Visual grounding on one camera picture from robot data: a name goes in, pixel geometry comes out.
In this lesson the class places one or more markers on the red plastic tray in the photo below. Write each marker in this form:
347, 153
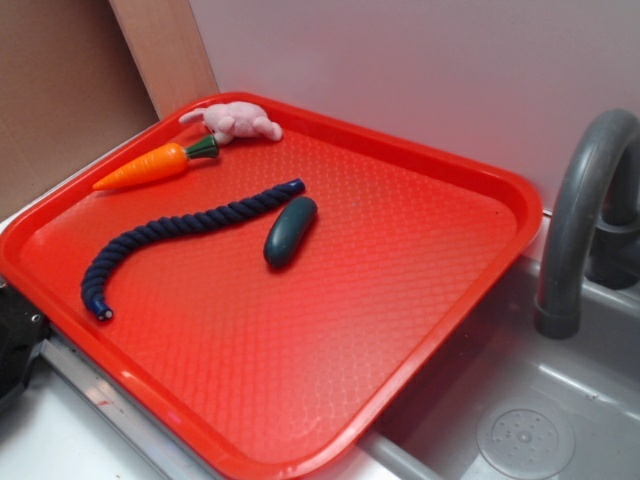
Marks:
265, 373

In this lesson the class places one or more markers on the orange plastic carrot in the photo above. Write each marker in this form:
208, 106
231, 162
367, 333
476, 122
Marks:
160, 163

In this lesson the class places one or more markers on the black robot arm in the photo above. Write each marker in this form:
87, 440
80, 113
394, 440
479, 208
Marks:
23, 329

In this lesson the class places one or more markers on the pink plush bunny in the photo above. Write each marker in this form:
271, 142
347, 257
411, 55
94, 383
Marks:
230, 121

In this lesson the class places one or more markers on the brown cardboard panel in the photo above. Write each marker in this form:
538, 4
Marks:
70, 92

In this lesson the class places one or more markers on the grey toy faucet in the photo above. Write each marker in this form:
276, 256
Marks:
594, 229

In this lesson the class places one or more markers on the grey plastic sink basin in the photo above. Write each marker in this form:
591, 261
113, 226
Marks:
500, 401

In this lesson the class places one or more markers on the dark green plastic pickle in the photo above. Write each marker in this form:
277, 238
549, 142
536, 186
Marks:
288, 231

